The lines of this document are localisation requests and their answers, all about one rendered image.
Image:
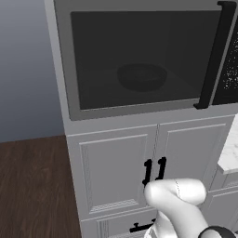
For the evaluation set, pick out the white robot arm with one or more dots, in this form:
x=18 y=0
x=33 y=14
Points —
x=178 y=204

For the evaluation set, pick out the dark bowl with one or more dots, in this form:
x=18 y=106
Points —
x=142 y=76

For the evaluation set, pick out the grey cupboard door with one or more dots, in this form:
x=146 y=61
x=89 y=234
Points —
x=111 y=173
x=192 y=148

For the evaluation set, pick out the microwave door with dark window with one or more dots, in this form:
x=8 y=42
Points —
x=136 y=59

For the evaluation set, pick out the grey microwave oven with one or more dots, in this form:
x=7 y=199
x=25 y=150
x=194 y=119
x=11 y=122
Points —
x=145 y=55

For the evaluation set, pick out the grey tall cupboard housing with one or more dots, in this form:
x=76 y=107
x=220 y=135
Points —
x=59 y=77

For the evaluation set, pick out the grey drawer front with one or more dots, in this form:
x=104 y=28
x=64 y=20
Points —
x=117 y=224

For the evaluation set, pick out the grey base cupboard run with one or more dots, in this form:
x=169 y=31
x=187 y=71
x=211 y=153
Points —
x=221 y=201

